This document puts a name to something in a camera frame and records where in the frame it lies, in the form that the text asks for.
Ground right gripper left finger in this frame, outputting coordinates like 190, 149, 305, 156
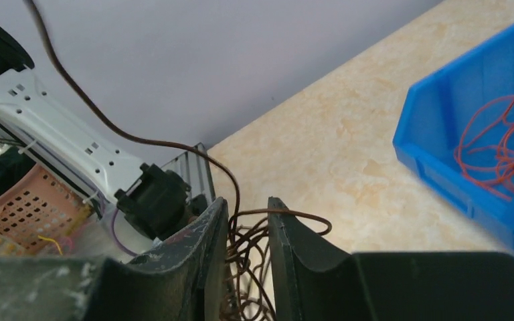
82, 197, 228, 320

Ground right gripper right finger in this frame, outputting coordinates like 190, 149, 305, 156
268, 197, 371, 321

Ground orange cable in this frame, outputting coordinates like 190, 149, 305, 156
454, 80, 514, 203

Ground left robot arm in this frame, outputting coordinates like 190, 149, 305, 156
0, 27, 191, 239

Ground pink plastic basket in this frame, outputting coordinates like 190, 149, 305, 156
0, 165, 94, 256

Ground blue three-compartment bin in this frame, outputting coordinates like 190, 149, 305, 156
393, 24, 514, 251

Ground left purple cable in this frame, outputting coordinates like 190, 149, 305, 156
109, 208, 138, 258

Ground colourful cables in basket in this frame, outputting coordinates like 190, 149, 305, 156
0, 228, 76, 258

